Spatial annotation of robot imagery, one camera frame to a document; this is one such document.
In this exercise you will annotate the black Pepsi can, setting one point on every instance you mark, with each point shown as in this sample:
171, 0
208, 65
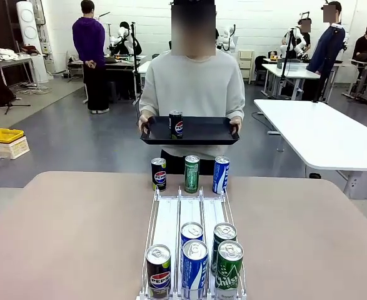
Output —
176, 125
158, 275
158, 175

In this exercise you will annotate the person with headset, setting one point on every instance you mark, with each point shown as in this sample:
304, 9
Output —
307, 39

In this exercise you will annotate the person's right forearm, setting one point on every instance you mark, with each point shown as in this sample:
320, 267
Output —
146, 107

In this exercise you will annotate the person in purple hoodie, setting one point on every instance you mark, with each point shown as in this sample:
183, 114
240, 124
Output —
89, 37

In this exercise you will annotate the dark work table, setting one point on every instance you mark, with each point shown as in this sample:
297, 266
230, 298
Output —
120, 64

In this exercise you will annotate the black pole stand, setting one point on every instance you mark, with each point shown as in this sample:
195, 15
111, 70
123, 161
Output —
135, 78
284, 62

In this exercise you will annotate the white tower air conditioner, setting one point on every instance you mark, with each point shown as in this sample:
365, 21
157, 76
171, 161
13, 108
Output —
30, 31

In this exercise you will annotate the white crate with yellow lid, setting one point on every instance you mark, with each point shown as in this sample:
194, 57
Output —
5, 147

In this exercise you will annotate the green soda can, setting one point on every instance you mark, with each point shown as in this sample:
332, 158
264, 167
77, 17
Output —
230, 275
224, 232
192, 175

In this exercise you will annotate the person's left hand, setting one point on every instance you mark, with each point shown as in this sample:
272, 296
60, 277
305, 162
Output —
238, 123

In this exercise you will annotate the person's left forearm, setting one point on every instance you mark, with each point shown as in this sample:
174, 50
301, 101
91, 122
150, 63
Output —
237, 107

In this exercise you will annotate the seated person in black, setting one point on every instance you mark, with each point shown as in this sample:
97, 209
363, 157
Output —
364, 47

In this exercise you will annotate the person in white sweater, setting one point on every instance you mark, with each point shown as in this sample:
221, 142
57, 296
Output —
192, 84

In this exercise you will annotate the white drawer unit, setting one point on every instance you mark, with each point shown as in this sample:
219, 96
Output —
246, 65

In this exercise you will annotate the person in navy jacket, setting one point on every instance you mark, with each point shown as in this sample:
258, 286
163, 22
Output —
327, 50

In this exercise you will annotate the black office chair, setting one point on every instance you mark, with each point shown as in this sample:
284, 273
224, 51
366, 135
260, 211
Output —
259, 68

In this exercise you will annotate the black serving tray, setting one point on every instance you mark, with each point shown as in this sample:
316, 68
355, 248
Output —
202, 131

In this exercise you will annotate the blue soda can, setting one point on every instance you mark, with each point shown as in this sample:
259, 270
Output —
192, 232
194, 272
220, 175

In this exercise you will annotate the white background table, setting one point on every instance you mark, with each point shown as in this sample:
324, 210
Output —
289, 70

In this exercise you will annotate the cluttered grey table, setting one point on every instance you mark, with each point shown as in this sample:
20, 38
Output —
27, 58

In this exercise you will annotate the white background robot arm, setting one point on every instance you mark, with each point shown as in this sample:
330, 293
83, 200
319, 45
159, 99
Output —
300, 47
120, 34
230, 40

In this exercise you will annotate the white cloth pile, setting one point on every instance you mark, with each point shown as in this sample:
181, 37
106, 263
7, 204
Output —
6, 53

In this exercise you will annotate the person's right hand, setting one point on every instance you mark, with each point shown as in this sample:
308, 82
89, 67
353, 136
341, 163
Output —
143, 121

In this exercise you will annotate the clear acrylic can rack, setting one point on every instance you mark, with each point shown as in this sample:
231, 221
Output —
167, 218

